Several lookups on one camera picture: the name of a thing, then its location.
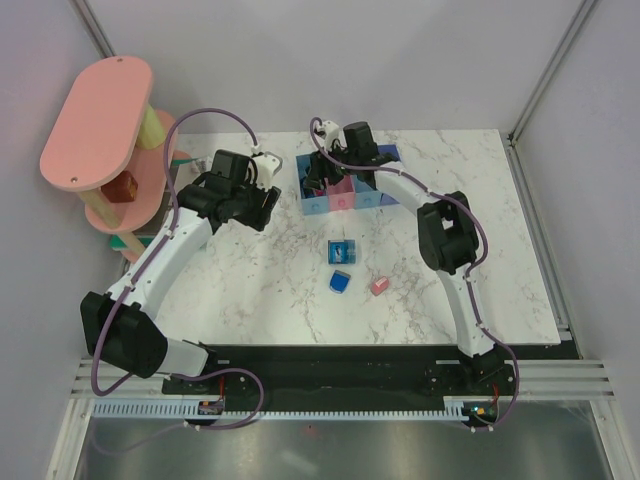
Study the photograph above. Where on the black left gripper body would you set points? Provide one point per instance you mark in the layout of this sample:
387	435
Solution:
250	200

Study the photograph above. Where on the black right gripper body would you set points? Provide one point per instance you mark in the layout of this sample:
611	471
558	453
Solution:
333	171

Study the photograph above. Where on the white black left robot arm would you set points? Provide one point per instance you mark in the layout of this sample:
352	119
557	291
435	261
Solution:
120	325

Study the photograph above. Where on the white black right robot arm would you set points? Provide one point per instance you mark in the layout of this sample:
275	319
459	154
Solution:
448	233

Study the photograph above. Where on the sky blue drawer bin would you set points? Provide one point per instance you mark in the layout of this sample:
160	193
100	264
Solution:
365	196

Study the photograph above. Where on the pink drawer bin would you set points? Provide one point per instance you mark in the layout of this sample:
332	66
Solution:
341	196

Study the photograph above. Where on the purple drawer bin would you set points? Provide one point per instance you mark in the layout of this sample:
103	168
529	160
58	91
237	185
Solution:
388	181

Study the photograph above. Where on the light blue drawer bin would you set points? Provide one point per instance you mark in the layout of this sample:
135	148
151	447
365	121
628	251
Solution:
309	204

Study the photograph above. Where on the stack of books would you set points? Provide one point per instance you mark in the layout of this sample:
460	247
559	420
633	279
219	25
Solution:
182	172

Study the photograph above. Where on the blue round tape jar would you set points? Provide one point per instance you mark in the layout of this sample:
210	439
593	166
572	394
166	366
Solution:
342	252

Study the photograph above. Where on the brown block on shelf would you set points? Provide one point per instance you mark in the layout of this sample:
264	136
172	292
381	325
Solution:
122	189

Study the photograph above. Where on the blue pencil sharpener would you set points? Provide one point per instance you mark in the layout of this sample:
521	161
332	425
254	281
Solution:
339	281

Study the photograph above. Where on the pink eraser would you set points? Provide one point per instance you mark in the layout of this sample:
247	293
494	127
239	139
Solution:
380	285

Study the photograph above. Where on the pink tiered wooden shelf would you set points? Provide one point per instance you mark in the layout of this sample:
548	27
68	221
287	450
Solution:
107	125

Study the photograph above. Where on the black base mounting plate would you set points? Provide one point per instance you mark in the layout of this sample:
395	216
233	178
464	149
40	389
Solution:
354	376

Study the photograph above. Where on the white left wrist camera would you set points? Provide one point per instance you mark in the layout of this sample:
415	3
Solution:
266	166

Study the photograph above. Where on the white slotted cable duct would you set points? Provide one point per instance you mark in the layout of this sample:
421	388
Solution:
192	409

